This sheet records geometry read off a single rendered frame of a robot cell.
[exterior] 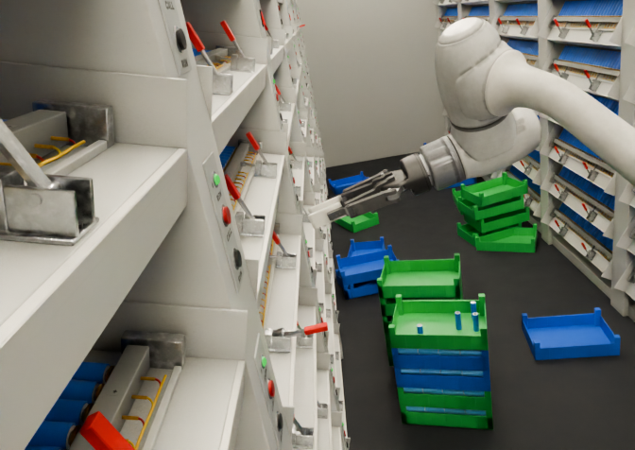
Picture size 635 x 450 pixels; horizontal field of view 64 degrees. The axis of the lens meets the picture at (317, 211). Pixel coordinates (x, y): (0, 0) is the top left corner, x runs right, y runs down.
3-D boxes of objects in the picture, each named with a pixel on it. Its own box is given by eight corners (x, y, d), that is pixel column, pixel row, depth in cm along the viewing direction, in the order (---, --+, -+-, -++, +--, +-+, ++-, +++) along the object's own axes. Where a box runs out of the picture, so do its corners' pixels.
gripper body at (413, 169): (437, 195, 92) (390, 214, 93) (427, 181, 100) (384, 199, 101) (423, 158, 89) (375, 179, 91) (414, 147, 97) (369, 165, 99)
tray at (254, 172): (283, 174, 111) (287, 112, 106) (254, 337, 55) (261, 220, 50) (190, 166, 110) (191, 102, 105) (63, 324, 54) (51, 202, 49)
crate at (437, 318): (486, 313, 173) (484, 293, 170) (488, 350, 155) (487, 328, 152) (398, 313, 182) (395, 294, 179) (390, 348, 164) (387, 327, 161)
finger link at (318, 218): (347, 214, 96) (347, 216, 95) (314, 228, 97) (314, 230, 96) (341, 200, 95) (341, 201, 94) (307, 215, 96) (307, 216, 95)
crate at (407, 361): (487, 332, 176) (486, 313, 173) (489, 372, 158) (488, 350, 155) (401, 331, 185) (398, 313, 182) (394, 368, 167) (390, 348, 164)
